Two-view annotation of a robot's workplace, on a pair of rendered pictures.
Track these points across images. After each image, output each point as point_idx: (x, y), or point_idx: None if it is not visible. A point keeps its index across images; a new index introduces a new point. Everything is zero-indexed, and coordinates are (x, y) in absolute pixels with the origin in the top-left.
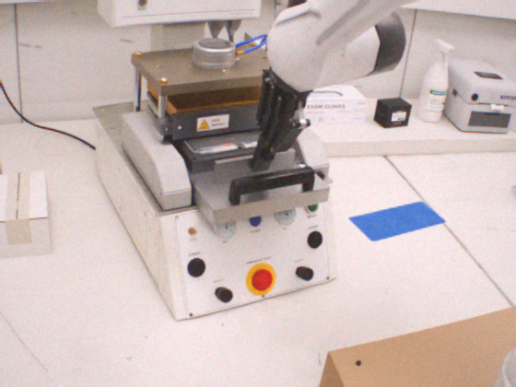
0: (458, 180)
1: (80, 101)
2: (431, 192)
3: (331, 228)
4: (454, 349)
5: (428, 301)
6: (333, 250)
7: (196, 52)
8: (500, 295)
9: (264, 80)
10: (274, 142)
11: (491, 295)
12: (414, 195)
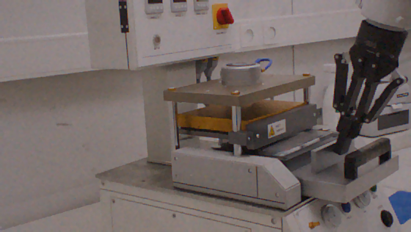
0: (406, 170)
1: (20, 203)
2: (397, 183)
3: (390, 207)
4: None
5: None
6: (399, 227)
7: (233, 73)
8: None
9: (340, 62)
10: (363, 114)
11: None
12: (387, 189)
